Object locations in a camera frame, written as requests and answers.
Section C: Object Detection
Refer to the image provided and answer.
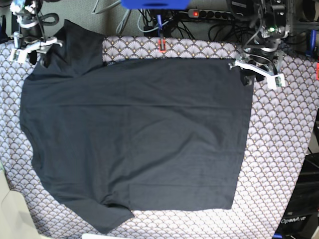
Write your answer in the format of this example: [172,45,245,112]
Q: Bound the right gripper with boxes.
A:
[9,31,63,62]

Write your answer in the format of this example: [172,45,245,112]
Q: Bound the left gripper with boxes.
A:
[228,50,286,90]

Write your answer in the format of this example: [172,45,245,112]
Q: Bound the black T-shirt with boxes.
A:
[19,20,253,234]

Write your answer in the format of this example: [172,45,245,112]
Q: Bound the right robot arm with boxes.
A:
[9,0,63,67]

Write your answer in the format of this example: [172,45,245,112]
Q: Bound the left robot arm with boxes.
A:
[226,0,290,90]

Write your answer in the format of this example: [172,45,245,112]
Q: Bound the fan patterned table cloth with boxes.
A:
[0,43,319,239]

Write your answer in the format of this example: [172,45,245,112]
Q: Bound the red black table clamp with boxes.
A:
[158,38,166,53]

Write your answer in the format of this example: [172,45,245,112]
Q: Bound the black OpenArm box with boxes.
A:
[277,153,319,237]

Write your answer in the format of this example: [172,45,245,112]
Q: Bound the white power strip red switch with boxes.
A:
[187,9,234,20]

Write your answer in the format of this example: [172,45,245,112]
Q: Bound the black cable bundle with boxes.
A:
[137,8,250,42]

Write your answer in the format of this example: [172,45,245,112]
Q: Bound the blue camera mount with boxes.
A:
[121,0,190,10]

